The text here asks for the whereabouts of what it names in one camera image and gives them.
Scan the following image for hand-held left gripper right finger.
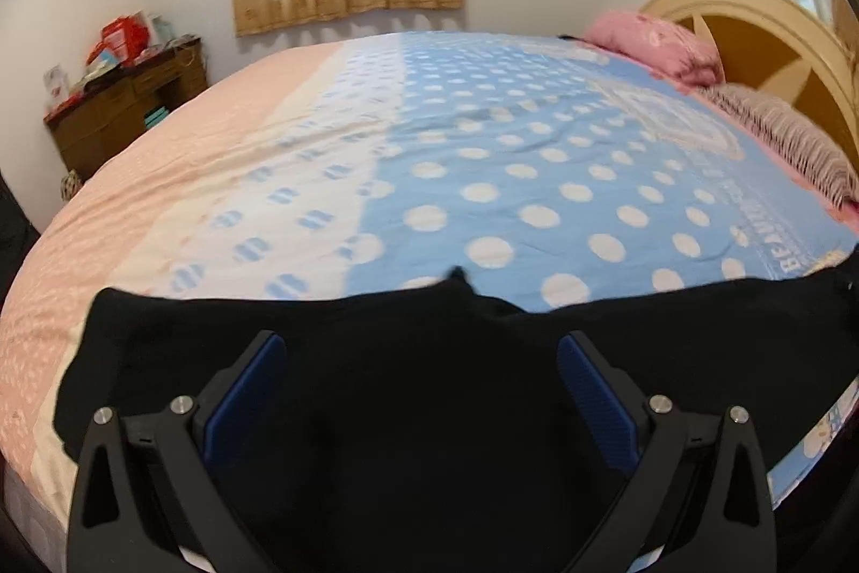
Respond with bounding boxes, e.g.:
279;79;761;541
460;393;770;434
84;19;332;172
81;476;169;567
557;330;777;573

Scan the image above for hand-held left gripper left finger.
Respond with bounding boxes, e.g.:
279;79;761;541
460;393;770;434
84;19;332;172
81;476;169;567
65;330;289;573

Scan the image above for black pants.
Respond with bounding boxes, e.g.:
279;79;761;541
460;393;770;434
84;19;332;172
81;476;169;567
52;265;859;573

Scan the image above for polka dot bed cover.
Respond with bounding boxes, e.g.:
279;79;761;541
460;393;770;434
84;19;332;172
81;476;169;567
0;31;859;537

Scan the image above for brown wooden desk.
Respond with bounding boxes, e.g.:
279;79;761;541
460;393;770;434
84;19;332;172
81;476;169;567
43;38;210;182

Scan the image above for striped pillow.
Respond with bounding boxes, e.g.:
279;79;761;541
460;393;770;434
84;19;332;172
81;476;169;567
698;83;859;209

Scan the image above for pink floral pillow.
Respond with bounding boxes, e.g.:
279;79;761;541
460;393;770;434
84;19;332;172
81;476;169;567
583;10;726;95

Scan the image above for white printed box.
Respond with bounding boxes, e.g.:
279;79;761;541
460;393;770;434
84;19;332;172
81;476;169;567
43;66;72;108

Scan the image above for red gift box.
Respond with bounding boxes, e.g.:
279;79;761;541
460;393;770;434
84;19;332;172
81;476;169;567
100;14;149;62

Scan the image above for cream wooden headboard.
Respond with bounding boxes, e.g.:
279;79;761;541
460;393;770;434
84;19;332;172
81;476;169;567
637;0;859;172

